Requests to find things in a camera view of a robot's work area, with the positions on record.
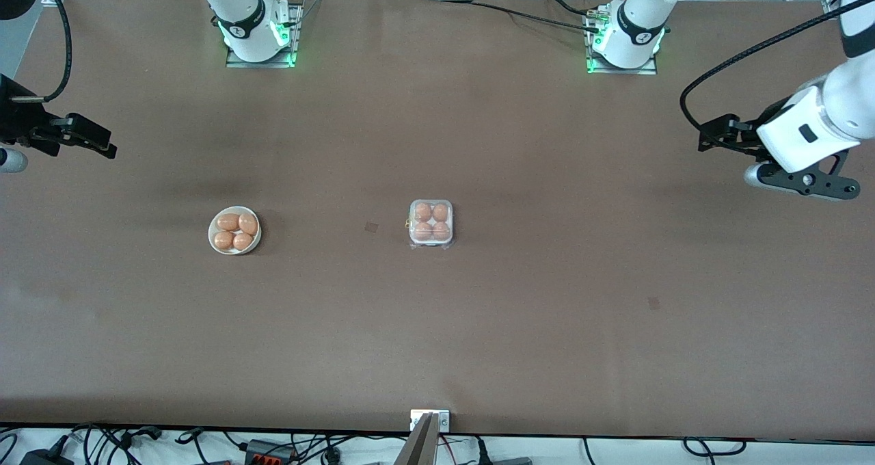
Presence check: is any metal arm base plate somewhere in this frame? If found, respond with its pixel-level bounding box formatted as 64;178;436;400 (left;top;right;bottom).
226;1;299;68
586;5;658;76

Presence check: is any black power adapter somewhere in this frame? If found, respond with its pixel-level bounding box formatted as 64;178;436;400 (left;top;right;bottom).
19;448;75;465

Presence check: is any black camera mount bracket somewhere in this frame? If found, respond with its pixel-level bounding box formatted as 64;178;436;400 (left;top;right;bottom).
755;147;861;201

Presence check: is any clear plastic egg box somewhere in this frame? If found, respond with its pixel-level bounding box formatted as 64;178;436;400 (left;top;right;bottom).
408;199;455;250

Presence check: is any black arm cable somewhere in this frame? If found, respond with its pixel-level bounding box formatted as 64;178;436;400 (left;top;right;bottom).
679;0;875;134
38;0;73;103

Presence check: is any white round plate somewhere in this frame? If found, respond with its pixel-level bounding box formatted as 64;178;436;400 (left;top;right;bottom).
208;207;262;256

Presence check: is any grey camera stand post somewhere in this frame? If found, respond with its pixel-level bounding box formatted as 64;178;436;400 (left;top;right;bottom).
393;412;439;465

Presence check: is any metal table edge bracket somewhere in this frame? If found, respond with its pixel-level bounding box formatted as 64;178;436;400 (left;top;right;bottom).
410;410;451;432

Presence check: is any black looped floor cable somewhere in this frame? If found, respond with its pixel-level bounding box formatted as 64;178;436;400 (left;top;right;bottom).
684;436;747;460

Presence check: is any black cable on table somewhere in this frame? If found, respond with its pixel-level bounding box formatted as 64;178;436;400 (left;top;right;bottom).
437;0;602;34

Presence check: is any black orange connector block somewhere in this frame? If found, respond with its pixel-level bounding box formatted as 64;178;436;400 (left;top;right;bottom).
245;439;296;465

